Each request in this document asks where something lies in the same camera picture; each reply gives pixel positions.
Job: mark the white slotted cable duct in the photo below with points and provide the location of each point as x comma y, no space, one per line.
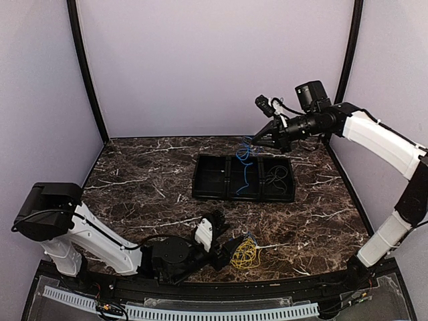
133,312

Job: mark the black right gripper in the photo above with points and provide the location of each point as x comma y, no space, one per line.
281,140

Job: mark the black middle storage bin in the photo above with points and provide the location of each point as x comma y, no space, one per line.
244,180

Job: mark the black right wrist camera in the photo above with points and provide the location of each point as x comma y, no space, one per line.
272,107

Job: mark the black front table rail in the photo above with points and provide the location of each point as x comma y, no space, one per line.
330,290

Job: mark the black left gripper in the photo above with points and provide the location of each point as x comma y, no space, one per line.
223,259

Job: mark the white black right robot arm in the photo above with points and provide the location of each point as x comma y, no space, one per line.
321,117

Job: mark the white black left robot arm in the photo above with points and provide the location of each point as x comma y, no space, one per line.
54,216

